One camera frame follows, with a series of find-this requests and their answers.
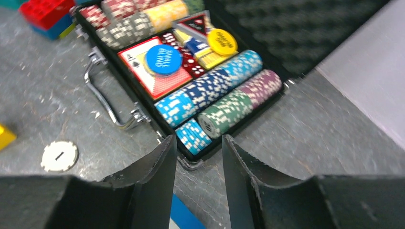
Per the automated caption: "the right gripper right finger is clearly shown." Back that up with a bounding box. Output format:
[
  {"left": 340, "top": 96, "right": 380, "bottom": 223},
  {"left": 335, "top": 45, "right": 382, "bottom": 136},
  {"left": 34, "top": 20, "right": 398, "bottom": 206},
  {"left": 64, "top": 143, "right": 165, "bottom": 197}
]
[{"left": 222, "top": 135, "right": 405, "bottom": 229}]

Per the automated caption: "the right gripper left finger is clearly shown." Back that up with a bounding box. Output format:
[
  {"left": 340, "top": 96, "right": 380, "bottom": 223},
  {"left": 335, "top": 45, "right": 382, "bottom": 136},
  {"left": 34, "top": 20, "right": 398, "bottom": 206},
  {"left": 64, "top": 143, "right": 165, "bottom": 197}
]
[{"left": 0, "top": 135, "right": 177, "bottom": 229}]

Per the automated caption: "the white 1 poker chip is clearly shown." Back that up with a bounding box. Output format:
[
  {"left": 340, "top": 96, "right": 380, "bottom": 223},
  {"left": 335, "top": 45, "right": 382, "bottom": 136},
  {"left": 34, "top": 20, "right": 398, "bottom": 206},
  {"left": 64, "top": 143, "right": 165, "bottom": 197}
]
[{"left": 40, "top": 141, "right": 79, "bottom": 172}]

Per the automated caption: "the black poker chip case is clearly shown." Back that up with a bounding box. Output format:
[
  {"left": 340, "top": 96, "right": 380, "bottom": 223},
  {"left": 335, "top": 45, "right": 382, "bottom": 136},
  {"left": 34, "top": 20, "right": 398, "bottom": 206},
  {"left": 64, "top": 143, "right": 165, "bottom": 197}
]
[{"left": 70, "top": 0, "right": 387, "bottom": 171}]

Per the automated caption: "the blue grey lego block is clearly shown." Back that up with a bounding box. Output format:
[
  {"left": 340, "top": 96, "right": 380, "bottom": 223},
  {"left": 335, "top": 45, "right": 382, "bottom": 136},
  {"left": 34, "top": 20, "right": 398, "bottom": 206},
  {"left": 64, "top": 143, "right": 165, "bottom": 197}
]
[{"left": 168, "top": 194, "right": 206, "bottom": 229}]

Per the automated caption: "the blue small blind button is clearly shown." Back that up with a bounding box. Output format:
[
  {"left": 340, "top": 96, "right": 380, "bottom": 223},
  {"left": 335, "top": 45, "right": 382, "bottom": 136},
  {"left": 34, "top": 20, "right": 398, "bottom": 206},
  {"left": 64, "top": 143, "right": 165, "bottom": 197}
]
[{"left": 145, "top": 44, "right": 182, "bottom": 77}]

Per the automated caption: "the yellow arch block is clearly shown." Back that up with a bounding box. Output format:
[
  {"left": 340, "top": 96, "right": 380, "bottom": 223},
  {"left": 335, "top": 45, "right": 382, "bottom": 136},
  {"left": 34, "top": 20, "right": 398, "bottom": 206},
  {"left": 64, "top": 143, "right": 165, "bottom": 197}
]
[{"left": 0, "top": 125, "right": 17, "bottom": 150}]

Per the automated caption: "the yellow dealer button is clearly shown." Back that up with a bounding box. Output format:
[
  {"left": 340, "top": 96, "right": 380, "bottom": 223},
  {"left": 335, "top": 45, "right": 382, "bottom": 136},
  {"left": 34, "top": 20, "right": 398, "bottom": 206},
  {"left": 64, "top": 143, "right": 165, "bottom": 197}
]
[{"left": 207, "top": 29, "right": 238, "bottom": 56}]

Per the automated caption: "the red blue lego block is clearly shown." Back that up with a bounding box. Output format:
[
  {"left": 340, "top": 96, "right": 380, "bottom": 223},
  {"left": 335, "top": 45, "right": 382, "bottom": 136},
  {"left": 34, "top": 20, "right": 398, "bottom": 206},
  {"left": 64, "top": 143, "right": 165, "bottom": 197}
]
[{"left": 19, "top": 0, "right": 75, "bottom": 40}]

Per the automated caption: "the teal block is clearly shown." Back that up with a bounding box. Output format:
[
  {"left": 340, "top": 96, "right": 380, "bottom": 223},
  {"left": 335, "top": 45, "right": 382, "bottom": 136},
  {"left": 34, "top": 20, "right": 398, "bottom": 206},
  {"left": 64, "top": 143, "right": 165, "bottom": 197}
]
[{"left": 0, "top": 0, "right": 26, "bottom": 10}]

